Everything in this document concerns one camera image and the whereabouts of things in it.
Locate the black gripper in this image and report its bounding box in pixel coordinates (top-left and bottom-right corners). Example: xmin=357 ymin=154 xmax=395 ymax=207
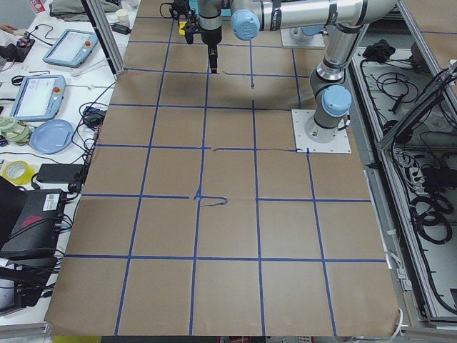
xmin=169 ymin=0 xmax=197 ymax=44

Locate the yellow beetle toy car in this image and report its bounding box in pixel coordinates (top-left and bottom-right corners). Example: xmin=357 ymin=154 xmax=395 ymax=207
xmin=179 ymin=21 xmax=186 ymax=36

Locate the light blue plastic bin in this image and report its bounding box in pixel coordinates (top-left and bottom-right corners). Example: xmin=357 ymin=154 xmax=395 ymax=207
xmin=189 ymin=0 xmax=231 ymax=17

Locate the white paper cup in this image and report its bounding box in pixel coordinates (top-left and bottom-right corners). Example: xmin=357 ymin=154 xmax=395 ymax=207
xmin=116 ymin=9 xmax=130 ymax=26

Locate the upper teach pendant tablet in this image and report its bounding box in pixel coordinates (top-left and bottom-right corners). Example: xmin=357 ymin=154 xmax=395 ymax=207
xmin=42 ymin=29 xmax=99 ymax=68

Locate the teach pendant tablet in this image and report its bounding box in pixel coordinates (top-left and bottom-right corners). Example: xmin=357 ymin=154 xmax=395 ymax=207
xmin=42 ymin=29 xmax=99 ymax=68
xmin=10 ymin=75 xmax=66 ymax=122

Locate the lower teach pendant tablet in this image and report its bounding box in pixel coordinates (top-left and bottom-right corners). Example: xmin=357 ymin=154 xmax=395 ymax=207
xmin=10 ymin=75 xmax=66 ymax=122

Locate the light blue plastic plate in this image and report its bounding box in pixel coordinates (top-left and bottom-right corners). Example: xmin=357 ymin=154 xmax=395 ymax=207
xmin=29 ymin=119 xmax=74 ymax=154

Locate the black power adapter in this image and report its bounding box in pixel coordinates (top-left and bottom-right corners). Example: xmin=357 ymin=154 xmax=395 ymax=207
xmin=36 ymin=164 xmax=83 ymax=184

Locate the yellow tape roll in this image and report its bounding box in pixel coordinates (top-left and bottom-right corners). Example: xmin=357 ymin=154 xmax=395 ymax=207
xmin=2 ymin=161 xmax=35 ymax=186

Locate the black computer box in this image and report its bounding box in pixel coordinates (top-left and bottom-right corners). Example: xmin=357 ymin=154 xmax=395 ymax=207
xmin=1 ymin=178 xmax=64 ymax=260

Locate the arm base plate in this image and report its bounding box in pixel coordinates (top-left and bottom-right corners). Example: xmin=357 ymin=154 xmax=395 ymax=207
xmin=281 ymin=28 xmax=325 ymax=50

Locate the aluminium frame post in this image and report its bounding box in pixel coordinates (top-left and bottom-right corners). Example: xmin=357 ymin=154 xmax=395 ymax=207
xmin=81 ymin=0 xmax=125 ymax=76

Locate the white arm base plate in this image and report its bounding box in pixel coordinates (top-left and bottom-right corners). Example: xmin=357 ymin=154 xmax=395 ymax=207
xmin=291 ymin=109 xmax=351 ymax=154

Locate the black cable bundle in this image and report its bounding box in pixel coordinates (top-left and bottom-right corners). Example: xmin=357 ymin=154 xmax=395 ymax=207
xmin=408 ymin=194 xmax=453 ymax=246

